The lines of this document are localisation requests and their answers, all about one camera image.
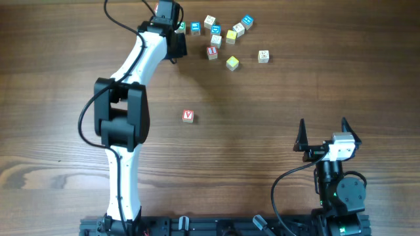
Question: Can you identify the yellow block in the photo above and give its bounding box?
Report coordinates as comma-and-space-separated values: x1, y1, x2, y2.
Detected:
226, 56, 240, 71
226, 30, 238, 45

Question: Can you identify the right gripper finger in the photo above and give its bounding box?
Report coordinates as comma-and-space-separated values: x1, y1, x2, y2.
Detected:
341, 117, 362, 145
293, 119, 308, 151

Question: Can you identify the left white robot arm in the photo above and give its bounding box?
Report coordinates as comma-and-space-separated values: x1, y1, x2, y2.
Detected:
88, 0, 187, 235

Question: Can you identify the blue picture block left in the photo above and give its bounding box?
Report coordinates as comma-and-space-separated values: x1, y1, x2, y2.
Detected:
190, 22, 201, 36

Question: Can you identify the natural block number four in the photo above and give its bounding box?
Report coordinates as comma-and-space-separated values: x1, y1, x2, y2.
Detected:
258, 50, 270, 63

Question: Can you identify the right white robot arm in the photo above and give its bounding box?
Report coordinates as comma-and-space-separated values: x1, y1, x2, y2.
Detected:
293, 118, 367, 235

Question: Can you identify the red letter I block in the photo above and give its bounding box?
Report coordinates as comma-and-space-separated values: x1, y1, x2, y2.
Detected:
206, 47, 218, 60

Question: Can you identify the natural block number two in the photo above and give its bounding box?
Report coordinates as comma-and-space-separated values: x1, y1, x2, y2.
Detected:
232, 23, 245, 38

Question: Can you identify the blue block far right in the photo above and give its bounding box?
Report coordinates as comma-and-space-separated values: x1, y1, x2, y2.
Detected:
241, 14, 254, 30

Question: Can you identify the red letter V block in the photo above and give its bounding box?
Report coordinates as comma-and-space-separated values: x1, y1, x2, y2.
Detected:
182, 109, 194, 123

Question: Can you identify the natural wooden block top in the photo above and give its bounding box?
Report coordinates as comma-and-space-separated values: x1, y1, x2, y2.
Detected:
203, 15, 216, 29

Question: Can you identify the blue letter D block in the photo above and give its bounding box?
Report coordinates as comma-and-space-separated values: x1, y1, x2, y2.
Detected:
211, 25, 221, 35

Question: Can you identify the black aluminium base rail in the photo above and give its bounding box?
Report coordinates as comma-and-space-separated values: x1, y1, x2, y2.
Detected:
79, 215, 372, 236

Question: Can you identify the green letter N block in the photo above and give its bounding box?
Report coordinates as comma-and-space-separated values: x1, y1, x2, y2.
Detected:
177, 22, 186, 33

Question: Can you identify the natural block with green side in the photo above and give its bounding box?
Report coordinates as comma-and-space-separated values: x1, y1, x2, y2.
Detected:
211, 35, 222, 49

